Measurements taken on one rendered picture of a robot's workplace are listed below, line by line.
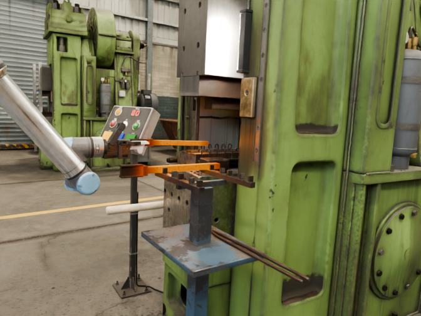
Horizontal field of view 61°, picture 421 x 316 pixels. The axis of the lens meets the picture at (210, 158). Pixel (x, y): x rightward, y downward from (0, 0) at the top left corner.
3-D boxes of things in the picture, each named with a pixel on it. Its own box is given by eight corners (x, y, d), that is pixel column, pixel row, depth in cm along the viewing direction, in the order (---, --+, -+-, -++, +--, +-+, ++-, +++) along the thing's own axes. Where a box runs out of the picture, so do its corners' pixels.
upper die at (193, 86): (198, 95, 169) (199, 75, 167) (179, 96, 185) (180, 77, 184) (267, 100, 190) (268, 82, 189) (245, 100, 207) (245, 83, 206)
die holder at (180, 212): (194, 271, 164) (198, 176, 158) (161, 242, 197) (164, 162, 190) (285, 251, 193) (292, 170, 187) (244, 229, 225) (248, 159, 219)
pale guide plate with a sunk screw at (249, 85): (250, 117, 154) (253, 76, 152) (239, 116, 162) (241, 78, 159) (255, 117, 155) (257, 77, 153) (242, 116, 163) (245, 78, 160)
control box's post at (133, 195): (129, 290, 235) (133, 126, 220) (128, 288, 238) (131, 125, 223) (135, 289, 237) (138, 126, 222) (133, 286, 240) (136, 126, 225)
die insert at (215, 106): (212, 109, 178) (212, 96, 177) (204, 108, 184) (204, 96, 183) (259, 111, 193) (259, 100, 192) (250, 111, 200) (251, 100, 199)
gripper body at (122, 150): (126, 156, 167) (100, 157, 160) (126, 137, 165) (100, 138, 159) (131, 158, 160) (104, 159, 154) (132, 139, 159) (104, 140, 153)
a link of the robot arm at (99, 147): (89, 136, 157) (94, 138, 149) (100, 135, 160) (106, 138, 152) (89, 156, 159) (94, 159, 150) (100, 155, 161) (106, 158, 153)
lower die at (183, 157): (195, 169, 174) (195, 152, 172) (177, 163, 190) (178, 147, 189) (262, 166, 195) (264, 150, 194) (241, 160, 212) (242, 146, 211)
